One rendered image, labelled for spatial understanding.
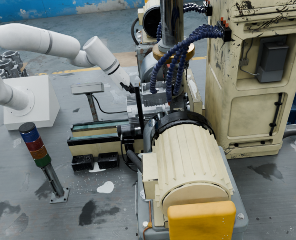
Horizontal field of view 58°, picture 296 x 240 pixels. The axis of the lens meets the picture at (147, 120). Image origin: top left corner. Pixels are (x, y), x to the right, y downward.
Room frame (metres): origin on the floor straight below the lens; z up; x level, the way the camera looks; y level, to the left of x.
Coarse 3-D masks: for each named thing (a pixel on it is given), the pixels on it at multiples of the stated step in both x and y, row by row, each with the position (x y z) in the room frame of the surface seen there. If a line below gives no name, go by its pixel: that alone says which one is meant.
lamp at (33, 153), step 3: (42, 147) 0.79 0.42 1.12; (45, 147) 0.81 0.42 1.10; (36, 150) 0.77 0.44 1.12; (39, 150) 0.77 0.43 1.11; (42, 150) 0.78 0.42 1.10; (45, 150) 0.79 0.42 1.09; (33, 153) 0.77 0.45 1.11; (36, 153) 0.77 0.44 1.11; (39, 153) 0.77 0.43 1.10; (42, 153) 0.78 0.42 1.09; (45, 153) 0.79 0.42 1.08; (33, 156) 0.77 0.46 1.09; (36, 156) 0.77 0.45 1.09; (39, 156) 0.77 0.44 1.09; (42, 156) 0.77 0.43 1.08
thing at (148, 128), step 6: (162, 114) 0.85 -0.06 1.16; (150, 120) 0.85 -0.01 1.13; (156, 120) 0.82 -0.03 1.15; (150, 126) 0.82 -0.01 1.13; (144, 132) 0.83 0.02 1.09; (150, 132) 0.78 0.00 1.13; (144, 138) 0.80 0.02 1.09; (144, 144) 0.77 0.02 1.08; (144, 150) 0.74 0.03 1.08; (150, 150) 0.70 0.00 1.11
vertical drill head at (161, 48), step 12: (168, 0) 1.03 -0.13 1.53; (180, 0) 1.04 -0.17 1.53; (168, 12) 1.03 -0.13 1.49; (180, 12) 1.04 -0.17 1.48; (168, 24) 1.03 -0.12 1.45; (180, 24) 1.04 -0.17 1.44; (168, 36) 1.04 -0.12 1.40; (180, 36) 1.04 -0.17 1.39; (156, 48) 1.08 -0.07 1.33; (168, 48) 1.02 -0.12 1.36; (192, 48) 1.04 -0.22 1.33; (168, 60) 0.99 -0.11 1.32
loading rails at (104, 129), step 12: (108, 120) 1.15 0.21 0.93; (120, 120) 1.15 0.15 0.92; (72, 132) 1.12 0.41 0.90; (84, 132) 1.12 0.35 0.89; (96, 132) 1.12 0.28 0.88; (108, 132) 1.12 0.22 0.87; (72, 144) 1.02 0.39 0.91; (84, 144) 1.02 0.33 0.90; (96, 144) 1.02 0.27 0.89; (108, 144) 1.02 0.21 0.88; (120, 144) 1.01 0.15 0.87; (72, 156) 1.02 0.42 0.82; (96, 156) 1.02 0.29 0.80
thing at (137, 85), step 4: (136, 84) 0.95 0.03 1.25; (136, 88) 0.93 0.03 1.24; (140, 88) 0.94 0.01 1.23; (136, 92) 0.93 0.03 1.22; (136, 96) 0.93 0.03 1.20; (140, 96) 0.93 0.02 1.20; (136, 100) 0.93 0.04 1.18; (140, 100) 0.93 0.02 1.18; (140, 104) 0.93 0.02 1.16; (140, 108) 0.93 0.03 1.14; (140, 112) 0.93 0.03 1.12; (140, 116) 0.93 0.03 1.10; (144, 116) 0.95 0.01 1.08; (140, 120) 0.93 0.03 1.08; (144, 120) 0.93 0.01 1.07; (140, 124) 0.93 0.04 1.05; (140, 128) 0.93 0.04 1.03
